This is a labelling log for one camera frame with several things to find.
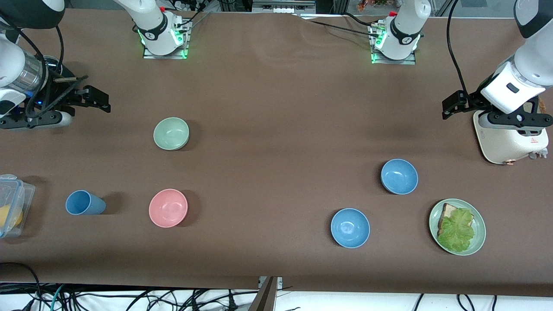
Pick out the light green bowl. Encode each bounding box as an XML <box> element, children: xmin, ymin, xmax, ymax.
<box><xmin>153</xmin><ymin>117</ymin><xmax>190</xmax><ymax>151</ymax></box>

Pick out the blue bowl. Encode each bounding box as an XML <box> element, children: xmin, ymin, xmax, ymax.
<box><xmin>381</xmin><ymin>159</ymin><xmax>419</xmax><ymax>195</ymax></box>
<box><xmin>331</xmin><ymin>208</ymin><xmax>371</xmax><ymax>249</ymax></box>

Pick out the pink bowl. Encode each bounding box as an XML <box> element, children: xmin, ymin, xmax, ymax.
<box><xmin>149</xmin><ymin>189</ymin><xmax>188</xmax><ymax>228</ymax></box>

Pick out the cream white toaster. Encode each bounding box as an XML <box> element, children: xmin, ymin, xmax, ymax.
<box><xmin>473</xmin><ymin>110</ymin><xmax>550</xmax><ymax>165</ymax></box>

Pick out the clear plastic food container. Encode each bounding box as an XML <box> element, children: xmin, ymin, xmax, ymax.
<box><xmin>0</xmin><ymin>174</ymin><xmax>36</xmax><ymax>239</ymax></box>

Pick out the blue plastic cup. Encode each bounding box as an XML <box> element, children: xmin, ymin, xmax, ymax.
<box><xmin>65</xmin><ymin>190</ymin><xmax>106</xmax><ymax>216</ymax></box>

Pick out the bread slice under lettuce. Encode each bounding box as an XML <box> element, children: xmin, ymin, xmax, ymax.
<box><xmin>438</xmin><ymin>203</ymin><xmax>475</xmax><ymax>236</ymax></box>

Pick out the yellow lemon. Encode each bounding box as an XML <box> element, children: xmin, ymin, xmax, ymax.
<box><xmin>0</xmin><ymin>205</ymin><xmax>23</xmax><ymax>229</ymax></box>

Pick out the green lettuce leaf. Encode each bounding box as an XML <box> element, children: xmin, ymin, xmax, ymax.
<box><xmin>437</xmin><ymin>208</ymin><xmax>476</xmax><ymax>253</ymax></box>

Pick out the light green plate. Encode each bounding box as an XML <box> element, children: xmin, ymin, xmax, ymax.
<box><xmin>429</xmin><ymin>198</ymin><xmax>486</xmax><ymax>256</ymax></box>

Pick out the white power strip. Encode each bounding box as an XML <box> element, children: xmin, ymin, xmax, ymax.
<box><xmin>174</xmin><ymin>0</ymin><xmax>204</xmax><ymax>12</ymax></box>

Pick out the brown tablecloth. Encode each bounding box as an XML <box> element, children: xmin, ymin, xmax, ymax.
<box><xmin>0</xmin><ymin>8</ymin><xmax>553</xmax><ymax>298</ymax></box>

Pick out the black pot blue handle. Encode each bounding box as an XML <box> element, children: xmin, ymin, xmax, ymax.
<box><xmin>37</xmin><ymin>58</ymin><xmax>77</xmax><ymax>107</ymax></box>

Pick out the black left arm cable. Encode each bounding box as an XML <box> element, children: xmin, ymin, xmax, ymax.
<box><xmin>447</xmin><ymin>0</ymin><xmax>470</xmax><ymax>94</ymax></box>

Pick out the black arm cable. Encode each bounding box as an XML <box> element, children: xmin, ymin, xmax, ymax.
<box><xmin>447</xmin><ymin>0</ymin><xmax>470</xmax><ymax>94</ymax></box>
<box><xmin>0</xmin><ymin>15</ymin><xmax>65</xmax><ymax>118</ymax></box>

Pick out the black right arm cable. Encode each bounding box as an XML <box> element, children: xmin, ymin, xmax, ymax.
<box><xmin>0</xmin><ymin>15</ymin><xmax>65</xmax><ymax>118</ymax></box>

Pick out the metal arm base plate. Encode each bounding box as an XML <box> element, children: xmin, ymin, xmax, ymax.
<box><xmin>371</xmin><ymin>26</ymin><xmax>417</xmax><ymax>65</ymax></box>
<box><xmin>143</xmin><ymin>26</ymin><xmax>189</xmax><ymax>60</ymax></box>

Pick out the black table cable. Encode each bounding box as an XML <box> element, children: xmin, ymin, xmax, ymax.
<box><xmin>343</xmin><ymin>12</ymin><xmax>377</xmax><ymax>27</ymax></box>
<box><xmin>308</xmin><ymin>20</ymin><xmax>379</xmax><ymax>38</ymax></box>

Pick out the teal floor cable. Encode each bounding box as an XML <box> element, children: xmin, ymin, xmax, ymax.
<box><xmin>50</xmin><ymin>284</ymin><xmax>66</xmax><ymax>311</ymax></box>

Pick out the grey camera stand pole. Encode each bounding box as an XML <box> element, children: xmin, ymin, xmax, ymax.
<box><xmin>248</xmin><ymin>276</ymin><xmax>284</xmax><ymax>311</ymax></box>

